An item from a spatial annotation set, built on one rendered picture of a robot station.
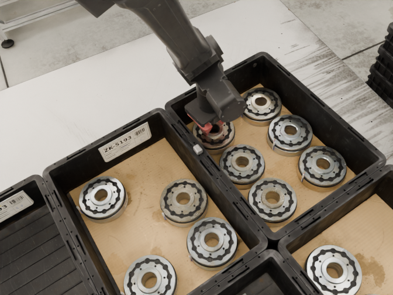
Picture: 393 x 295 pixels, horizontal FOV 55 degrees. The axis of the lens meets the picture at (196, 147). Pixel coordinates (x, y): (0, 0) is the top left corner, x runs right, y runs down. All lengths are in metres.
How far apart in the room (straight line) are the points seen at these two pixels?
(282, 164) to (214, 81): 0.30
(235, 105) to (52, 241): 0.49
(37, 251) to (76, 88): 0.60
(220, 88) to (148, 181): 0.31
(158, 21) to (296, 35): 0.98
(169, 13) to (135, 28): 2.15
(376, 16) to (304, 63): 1.46
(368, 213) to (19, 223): 0.76
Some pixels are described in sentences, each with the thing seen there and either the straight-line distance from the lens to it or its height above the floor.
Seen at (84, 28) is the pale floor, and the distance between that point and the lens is 2.71.
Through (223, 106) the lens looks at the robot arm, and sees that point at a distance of 0.69.
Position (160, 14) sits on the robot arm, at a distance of 0.44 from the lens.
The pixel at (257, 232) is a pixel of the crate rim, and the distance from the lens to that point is 0.72.
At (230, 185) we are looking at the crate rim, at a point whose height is 0.93.
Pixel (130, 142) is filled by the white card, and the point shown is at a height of 0.88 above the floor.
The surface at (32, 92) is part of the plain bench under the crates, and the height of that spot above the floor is 0.70.
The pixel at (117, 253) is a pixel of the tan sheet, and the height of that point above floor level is 0.83.
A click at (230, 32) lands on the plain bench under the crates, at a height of 0.70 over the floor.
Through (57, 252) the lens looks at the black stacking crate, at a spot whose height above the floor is 0.83.
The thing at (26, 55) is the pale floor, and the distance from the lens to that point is 2.68.
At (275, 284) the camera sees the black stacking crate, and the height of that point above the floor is 0.83.
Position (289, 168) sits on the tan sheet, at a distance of 0.90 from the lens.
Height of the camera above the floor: 1.60
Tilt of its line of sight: 57 degrees down
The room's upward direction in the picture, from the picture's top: 8 degrees counter-clockwise
